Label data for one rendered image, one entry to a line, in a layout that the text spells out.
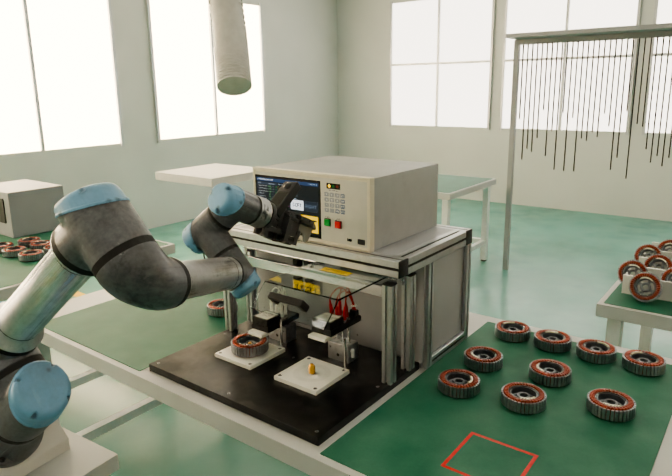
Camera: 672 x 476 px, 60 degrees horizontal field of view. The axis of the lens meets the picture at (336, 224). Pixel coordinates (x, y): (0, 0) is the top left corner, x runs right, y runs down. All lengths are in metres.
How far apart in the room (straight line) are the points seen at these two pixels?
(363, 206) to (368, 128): 7.57
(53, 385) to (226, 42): 1.92
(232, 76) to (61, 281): 1.78
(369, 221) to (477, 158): 6.77
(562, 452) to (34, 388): 1.12
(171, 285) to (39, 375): 0.39
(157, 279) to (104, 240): 0.11
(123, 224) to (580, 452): 1.09
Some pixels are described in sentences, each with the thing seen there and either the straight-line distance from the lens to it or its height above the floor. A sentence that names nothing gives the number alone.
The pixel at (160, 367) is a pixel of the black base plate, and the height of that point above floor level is 0.77.
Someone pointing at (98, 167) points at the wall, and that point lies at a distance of 6.66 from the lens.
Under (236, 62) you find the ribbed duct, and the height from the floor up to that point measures 1.67.
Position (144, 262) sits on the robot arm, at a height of 1.28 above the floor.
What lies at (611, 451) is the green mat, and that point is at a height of 0.75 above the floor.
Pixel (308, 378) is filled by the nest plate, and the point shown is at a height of 0.78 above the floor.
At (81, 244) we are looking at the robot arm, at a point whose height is 1.31.
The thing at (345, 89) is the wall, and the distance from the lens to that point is 9.36.
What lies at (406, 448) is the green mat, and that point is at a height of 0.75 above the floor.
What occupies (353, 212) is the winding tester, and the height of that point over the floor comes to 1.22.
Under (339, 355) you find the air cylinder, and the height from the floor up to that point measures 0.79.
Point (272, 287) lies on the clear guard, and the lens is 1.53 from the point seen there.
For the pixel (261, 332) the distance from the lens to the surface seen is 1.83.
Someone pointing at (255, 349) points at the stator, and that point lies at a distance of 1.78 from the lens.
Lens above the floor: 1.55
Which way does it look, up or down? 13 degrees down
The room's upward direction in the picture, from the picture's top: 1 degrees counter-clockwise
